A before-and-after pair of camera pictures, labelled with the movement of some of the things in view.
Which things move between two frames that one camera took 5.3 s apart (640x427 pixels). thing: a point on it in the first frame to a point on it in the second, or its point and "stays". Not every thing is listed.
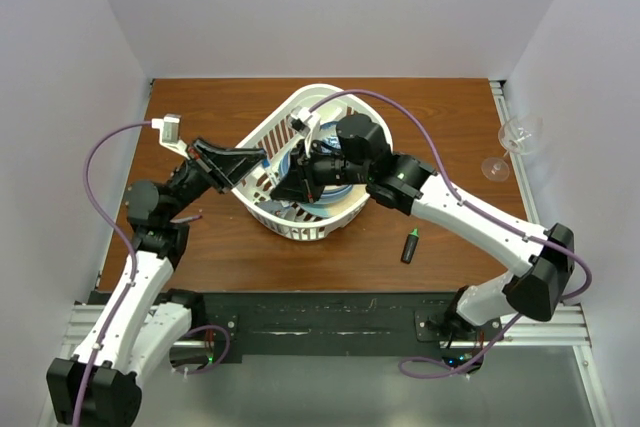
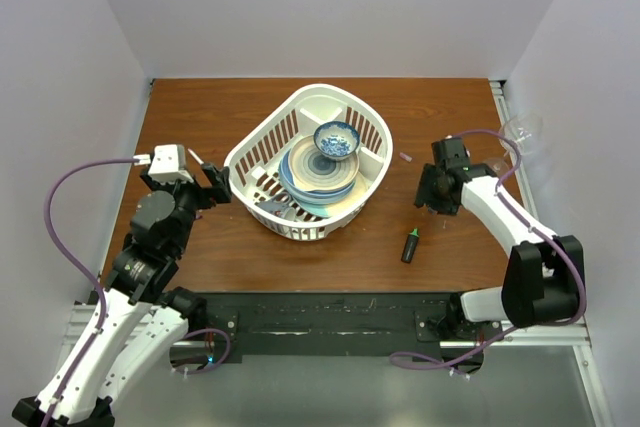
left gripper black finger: [231, 163] to [211, 175]
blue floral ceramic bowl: [328, 135] stays
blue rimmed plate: [326, 193] stays
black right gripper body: [326, 168] to [429, 192]
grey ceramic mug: [278, 208] stays
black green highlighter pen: [410, 246] stays
